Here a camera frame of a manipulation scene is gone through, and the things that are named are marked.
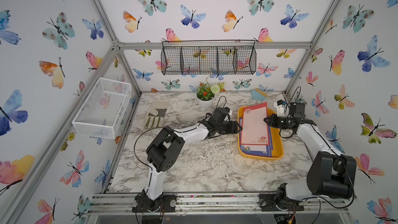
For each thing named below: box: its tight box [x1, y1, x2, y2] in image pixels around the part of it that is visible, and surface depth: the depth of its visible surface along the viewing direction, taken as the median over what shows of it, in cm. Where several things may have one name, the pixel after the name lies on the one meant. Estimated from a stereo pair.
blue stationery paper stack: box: [239, 117, 274, 158], surface depth 92 cm
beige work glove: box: [144, 99, 171, 129], surface depth 109 cm
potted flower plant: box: [195, 75, 226, 110], surface depth 103 cm
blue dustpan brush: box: [248, 88, 268, 103], surface depth 121 cm
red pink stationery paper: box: [239, 102, 269, 146], surface depth 93 cm
